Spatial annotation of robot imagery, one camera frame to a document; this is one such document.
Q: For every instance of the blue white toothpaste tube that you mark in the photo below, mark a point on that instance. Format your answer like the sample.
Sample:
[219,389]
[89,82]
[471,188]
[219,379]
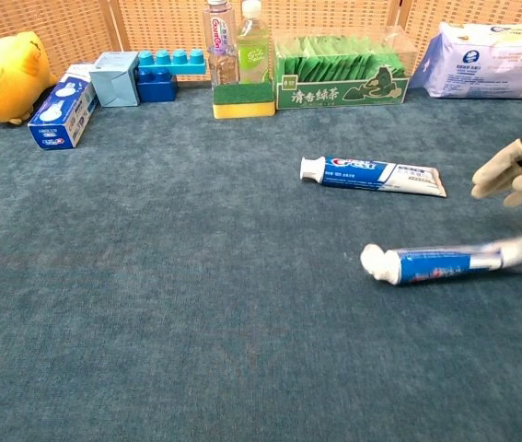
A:
[357,172]
[426,271]

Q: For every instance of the blue toothpaste carton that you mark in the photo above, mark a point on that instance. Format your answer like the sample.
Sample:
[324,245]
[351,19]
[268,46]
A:
[58,115]

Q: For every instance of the yellow chick plush toy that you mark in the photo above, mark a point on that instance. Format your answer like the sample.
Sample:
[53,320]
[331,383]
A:
[7,83]

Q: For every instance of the wicker folding screen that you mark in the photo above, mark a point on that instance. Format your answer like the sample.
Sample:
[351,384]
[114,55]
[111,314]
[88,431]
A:
[58,23]

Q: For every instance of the white blue tissue pack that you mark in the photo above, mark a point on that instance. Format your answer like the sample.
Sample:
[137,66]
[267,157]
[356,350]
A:
[486,64]

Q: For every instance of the light blue paper box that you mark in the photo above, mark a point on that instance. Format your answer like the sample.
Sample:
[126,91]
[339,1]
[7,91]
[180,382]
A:
[113,83]

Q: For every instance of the dark blue building block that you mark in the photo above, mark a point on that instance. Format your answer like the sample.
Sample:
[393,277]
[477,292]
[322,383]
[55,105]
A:
[157,89]

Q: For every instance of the long light blue building block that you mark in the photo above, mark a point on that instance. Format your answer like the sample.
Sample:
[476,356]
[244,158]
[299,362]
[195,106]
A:
[173,66]

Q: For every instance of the clear box green tea bags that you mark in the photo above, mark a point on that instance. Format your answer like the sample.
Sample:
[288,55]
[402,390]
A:
[316,94]

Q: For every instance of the clear bottle purple label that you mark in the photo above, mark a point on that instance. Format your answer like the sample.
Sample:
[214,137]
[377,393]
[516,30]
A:
[220,55]

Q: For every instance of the green yellow sponge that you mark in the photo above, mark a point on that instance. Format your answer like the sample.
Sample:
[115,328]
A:
[242,101]

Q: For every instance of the green drink bottle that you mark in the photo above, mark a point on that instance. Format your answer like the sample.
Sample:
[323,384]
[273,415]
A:
[253,55]

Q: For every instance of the teal felt table cover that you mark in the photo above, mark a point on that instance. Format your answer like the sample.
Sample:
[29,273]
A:
[150,276]

